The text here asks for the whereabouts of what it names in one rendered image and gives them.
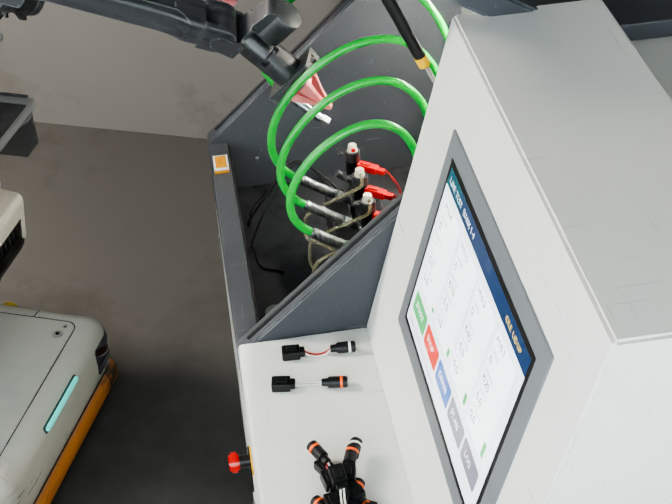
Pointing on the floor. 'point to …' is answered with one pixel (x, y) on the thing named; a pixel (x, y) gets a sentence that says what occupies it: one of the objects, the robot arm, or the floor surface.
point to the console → (554, 248)
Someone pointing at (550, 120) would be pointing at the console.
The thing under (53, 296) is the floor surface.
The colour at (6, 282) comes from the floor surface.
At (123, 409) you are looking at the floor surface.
